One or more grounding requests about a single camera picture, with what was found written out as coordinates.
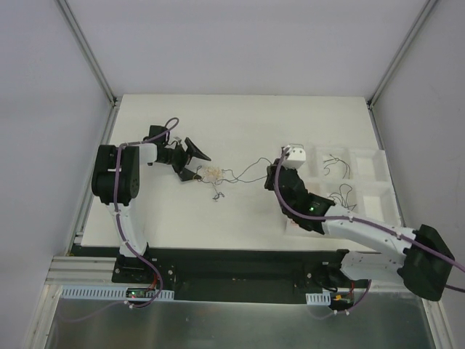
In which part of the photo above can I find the black cable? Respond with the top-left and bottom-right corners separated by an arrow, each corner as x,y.
328,183 -> 359,212
322,154 -> 352,180

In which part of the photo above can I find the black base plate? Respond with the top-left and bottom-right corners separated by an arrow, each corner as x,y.
108,246 -> 371,302

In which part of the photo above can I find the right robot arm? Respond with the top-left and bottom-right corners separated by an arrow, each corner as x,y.
264,161 -> 455,302

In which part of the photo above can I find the left white cable duct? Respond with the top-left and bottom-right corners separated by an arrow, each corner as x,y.
61,286 -> 174,302

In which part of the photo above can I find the white cable duct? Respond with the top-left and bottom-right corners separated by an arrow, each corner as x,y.
305,292 -> 331,306
61,286 -> 174,302

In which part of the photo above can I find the right aluminium frame post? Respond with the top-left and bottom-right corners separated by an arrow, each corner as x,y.
367,0 -> 440,110

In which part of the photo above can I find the aluminium frame post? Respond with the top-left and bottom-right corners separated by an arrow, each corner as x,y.
54,0 -> 118,105
367,0 -> 440,110

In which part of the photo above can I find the right white cable duct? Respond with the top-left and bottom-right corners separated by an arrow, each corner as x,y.
305,292 -> 331,306

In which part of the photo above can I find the blue cable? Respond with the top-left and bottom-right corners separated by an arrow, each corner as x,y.
221,157 -> 277,184

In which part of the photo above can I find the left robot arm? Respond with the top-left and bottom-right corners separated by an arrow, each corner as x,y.
91,125 -> 211,258

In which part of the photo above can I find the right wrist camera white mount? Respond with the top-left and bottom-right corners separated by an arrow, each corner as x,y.
282,143 -> 307,170

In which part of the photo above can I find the white compartment tray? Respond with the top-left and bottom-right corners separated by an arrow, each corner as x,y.
298,143 -> 401,226

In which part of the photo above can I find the left aluminium frame post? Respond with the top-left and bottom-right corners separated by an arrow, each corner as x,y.
54,0 -> 118,105

